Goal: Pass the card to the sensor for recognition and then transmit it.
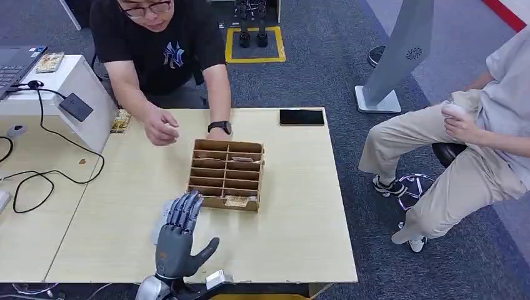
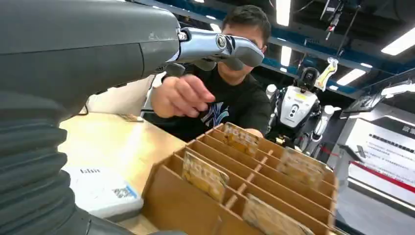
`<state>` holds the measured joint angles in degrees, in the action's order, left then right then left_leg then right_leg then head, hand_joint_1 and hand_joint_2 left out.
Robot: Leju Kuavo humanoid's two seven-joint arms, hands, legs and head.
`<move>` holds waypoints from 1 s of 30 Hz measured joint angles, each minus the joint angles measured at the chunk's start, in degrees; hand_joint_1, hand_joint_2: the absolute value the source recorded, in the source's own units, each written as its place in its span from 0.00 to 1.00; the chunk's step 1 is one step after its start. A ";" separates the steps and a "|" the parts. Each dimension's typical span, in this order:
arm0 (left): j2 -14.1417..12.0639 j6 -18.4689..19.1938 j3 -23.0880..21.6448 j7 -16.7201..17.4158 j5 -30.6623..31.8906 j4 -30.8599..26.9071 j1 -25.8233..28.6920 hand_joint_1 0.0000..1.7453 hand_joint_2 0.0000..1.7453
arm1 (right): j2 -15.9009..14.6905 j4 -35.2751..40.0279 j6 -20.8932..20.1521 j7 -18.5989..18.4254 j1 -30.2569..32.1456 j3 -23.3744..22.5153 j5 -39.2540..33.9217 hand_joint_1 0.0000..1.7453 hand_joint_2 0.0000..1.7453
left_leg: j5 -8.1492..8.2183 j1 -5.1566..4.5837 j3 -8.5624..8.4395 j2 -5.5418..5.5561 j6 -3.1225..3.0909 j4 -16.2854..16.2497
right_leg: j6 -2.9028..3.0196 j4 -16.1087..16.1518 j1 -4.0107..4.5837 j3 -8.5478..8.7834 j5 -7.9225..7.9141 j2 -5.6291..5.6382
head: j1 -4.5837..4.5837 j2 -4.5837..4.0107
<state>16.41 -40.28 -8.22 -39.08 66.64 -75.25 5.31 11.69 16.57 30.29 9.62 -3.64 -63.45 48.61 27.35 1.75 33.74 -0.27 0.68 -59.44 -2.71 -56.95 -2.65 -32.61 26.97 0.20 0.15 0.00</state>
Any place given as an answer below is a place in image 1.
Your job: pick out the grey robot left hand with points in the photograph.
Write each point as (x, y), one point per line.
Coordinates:
(176, 248)

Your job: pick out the person's hand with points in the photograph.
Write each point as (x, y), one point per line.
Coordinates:
(461, 128)

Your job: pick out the person's right hand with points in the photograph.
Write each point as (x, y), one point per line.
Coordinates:
(159, 126)

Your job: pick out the person's left hand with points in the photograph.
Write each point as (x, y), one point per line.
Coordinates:
(217, 136)

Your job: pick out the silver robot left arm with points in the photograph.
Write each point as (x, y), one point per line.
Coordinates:
(149, 290)

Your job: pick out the black wristwatch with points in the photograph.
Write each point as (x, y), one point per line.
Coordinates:
(220, 126)

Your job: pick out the black office chair seat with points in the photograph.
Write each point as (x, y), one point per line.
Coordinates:
(445, 154)

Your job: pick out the pale card in slot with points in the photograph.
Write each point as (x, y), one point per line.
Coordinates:
(242, 158)

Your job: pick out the wooden card sorting box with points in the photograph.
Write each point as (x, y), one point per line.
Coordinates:
(225, 176)

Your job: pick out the person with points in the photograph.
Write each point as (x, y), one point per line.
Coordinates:
(455, 182)
(161, 54)

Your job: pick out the office chair star base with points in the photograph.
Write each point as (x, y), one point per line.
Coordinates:
(418, 188)

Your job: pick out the small brown scrap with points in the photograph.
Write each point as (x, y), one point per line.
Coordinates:
(82, 161)

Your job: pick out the black adapter box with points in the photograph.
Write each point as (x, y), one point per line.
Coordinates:
(76, 107)

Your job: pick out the black smartphone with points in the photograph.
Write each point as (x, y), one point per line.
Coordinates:
(302, 117)

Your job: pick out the white riser stand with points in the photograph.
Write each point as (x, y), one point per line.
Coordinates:
(78, 87)

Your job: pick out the grey kiosk stand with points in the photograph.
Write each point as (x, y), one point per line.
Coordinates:
(397, 54)

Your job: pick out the black round base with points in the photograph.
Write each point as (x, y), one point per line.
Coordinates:
(374, 56)

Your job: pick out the black humanoid robot legs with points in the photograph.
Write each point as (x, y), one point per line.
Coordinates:
(250, 25)

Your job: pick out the black-framed glasses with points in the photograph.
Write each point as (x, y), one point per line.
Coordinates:
(147, 8)

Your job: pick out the printed card pack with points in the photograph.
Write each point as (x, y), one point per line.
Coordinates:
(49, 62)

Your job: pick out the grey computer mouse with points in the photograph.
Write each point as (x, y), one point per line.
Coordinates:
(16, 131)

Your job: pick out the white table leg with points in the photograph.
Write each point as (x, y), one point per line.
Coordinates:
(69, 14)

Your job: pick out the grey laptop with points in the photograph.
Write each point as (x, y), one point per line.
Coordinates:
(14, 66)

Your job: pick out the white device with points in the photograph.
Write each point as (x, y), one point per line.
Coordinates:
(3, 200)

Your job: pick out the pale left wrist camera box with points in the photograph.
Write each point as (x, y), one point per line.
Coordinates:
(217, 279)

